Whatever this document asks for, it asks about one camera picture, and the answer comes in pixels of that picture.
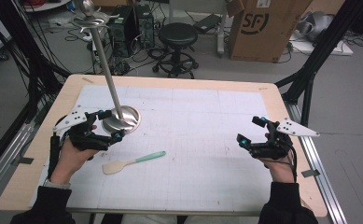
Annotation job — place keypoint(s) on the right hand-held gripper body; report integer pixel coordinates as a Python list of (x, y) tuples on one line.
[(275, 143)]

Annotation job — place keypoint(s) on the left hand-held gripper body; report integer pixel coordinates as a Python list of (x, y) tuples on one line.
[(76, 117)]

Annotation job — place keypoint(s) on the steel stand with round base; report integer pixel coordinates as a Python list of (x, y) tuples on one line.
[(120, 119)]

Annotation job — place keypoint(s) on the person's right hand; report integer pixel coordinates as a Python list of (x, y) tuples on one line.
[(280, 169)]

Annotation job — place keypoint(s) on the person's left hand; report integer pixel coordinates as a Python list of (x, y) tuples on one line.
[(70, 161)]

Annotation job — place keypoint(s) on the black tape piece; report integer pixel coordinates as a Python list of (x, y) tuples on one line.
[(23, 160), (310, 173)]

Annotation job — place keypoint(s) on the white grid mat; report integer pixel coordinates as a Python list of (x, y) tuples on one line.
[(182, 149)]

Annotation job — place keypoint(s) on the black computer tower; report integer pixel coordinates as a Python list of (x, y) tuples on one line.
[(145, 26), (123, 31)]

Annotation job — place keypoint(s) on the large cardboard box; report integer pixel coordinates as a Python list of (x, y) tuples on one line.
[(263, 28)]

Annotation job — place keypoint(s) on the white table leg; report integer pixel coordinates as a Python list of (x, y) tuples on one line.
[(221, 31)]

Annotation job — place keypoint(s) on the black round stool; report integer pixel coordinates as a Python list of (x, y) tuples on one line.
[(177, 35)]

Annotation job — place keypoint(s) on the grey device on white board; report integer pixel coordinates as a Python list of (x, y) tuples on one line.
[(317, 26)]

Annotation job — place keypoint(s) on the black flat laptop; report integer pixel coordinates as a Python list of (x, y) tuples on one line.
[(207, 23)]

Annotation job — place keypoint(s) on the aluminium rail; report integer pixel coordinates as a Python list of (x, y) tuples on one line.
[(320, 174), (5, 158)]

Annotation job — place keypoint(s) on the black metal frame stand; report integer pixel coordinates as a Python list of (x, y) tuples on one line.
[(319, 53), (26, 46)]

